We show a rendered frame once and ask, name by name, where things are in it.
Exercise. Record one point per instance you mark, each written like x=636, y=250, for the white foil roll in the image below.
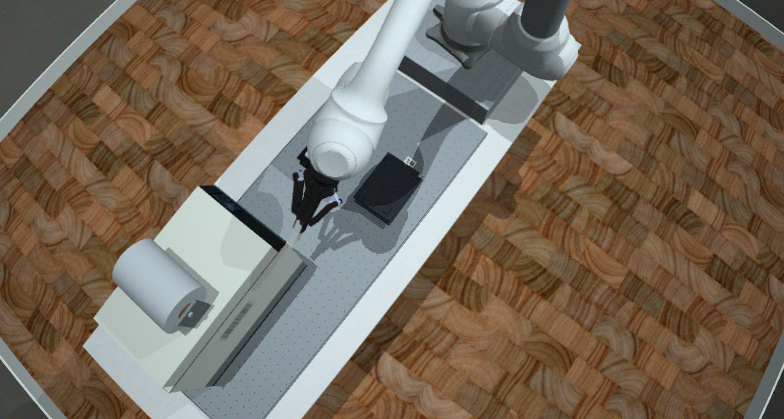
x=156, y=283

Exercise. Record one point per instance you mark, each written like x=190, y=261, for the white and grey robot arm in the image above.
x=349, y=125

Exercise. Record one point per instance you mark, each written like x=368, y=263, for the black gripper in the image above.
x=315, y=191

